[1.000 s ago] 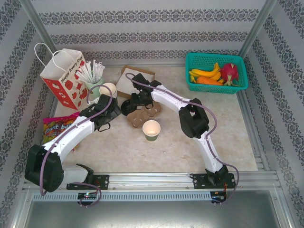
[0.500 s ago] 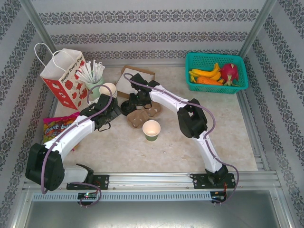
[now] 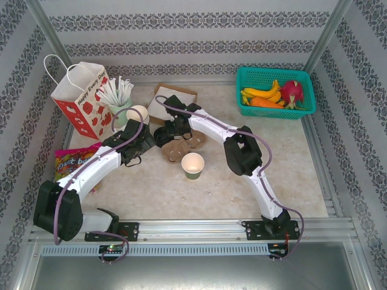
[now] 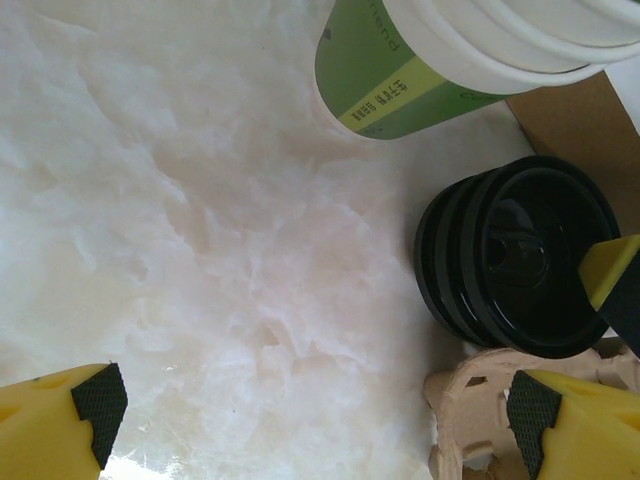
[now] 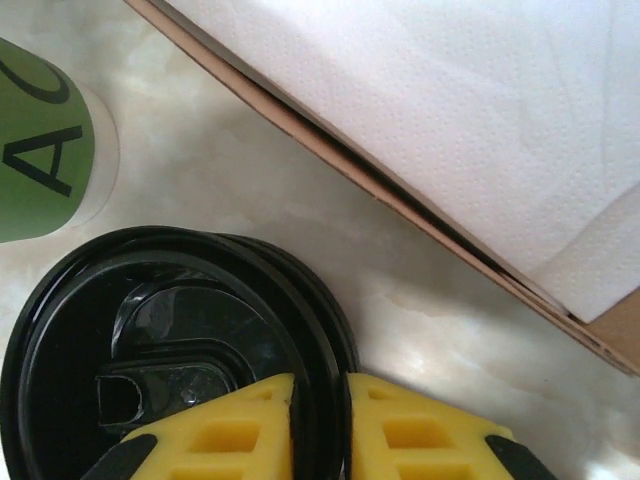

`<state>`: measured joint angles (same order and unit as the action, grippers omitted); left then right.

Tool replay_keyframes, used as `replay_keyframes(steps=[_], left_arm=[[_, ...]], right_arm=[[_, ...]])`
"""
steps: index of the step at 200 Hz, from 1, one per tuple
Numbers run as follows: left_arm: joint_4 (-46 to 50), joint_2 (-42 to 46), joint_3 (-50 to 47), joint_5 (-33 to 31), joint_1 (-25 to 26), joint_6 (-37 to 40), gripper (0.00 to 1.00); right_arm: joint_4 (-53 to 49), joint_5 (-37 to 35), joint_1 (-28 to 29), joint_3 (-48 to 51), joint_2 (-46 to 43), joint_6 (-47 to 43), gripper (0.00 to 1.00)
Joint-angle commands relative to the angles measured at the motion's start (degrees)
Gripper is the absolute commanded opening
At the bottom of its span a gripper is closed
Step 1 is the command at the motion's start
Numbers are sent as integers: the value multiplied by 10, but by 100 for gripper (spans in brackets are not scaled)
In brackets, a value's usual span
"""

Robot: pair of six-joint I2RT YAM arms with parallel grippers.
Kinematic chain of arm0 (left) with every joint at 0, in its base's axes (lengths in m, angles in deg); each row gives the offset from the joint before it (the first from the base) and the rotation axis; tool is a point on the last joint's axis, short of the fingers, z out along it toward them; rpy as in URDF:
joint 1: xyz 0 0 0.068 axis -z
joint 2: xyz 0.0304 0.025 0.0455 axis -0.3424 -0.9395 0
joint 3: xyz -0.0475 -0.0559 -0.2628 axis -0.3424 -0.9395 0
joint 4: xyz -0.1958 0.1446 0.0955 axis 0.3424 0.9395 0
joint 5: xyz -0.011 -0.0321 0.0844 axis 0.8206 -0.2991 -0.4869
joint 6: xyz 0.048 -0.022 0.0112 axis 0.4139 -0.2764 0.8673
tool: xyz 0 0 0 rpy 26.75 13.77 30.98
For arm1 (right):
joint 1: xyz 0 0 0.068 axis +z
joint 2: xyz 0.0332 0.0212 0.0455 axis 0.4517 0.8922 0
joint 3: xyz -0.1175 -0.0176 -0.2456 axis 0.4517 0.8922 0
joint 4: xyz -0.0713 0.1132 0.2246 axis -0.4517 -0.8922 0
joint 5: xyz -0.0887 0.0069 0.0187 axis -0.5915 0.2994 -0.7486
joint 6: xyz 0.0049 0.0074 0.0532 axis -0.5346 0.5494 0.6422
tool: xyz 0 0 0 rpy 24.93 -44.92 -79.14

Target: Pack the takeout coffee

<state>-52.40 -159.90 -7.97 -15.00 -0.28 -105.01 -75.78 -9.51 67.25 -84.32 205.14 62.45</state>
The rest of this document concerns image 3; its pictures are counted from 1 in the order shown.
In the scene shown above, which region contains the brown pulp cup carrier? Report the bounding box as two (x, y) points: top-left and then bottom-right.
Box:
(161, 132), (207, 164)

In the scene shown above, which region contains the green paper coffee cup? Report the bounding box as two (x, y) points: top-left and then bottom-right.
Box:
(181, 152), (205, 181)

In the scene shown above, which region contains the brown cardboard napkin box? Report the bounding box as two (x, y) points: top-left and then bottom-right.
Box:
(146, 83), (199, 124)

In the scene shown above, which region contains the white red printed paper bag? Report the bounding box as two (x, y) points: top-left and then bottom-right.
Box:
(44, 54), (113, 142)

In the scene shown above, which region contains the black plastic cup lid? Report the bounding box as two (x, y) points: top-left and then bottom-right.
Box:
(153, 126), (172, 149)

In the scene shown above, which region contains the white napkin stack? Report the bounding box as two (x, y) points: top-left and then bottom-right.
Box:
(148, 86), (197, 119)

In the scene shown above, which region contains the paper cup stack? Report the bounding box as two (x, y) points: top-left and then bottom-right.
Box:
(126, 105), (149, 125)

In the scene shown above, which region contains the mint green straw mug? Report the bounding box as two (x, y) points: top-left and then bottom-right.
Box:
(108, 96), (134, 127)

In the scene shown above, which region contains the colourful fruit candy bag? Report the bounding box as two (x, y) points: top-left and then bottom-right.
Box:
(54, 141), (103, 194)

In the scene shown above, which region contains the orange carrot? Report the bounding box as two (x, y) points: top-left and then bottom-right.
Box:
(250, 96), (285, 109)

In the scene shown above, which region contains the yellow banana bunch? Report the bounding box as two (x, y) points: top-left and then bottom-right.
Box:
(240, 79), (282, 105)

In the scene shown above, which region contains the teal plastic basket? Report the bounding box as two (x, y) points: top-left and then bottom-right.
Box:
(235, 66), (317, 120)

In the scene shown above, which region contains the pink dragon fruit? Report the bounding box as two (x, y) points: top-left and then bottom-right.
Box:
(279, 80), (305, 110)

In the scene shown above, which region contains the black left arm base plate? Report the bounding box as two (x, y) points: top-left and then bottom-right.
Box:
(84, 222), (140, 242)

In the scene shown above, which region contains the aluminium mounting rail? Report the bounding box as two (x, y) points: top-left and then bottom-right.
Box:
(28, 219), (355, 243)

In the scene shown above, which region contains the grey slotted cable duct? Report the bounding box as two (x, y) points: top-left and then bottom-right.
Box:
(41, 243), (270, 257)

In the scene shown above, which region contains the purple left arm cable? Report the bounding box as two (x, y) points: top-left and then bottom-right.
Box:
(53, 107), (146, 264)

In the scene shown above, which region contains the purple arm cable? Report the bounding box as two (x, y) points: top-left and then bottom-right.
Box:
(154, 95), (305, 261)
(53, 107), (146, 264)

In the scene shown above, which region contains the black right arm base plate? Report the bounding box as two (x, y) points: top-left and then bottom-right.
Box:
(243, 219), (299, 242)

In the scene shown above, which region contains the aluminium frame post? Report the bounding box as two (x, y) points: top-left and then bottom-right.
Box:
(24, 0), (84, 90)
(303, 0), (354, 73)

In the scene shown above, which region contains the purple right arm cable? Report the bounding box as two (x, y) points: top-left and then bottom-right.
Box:
(154, 95), (305, 261)

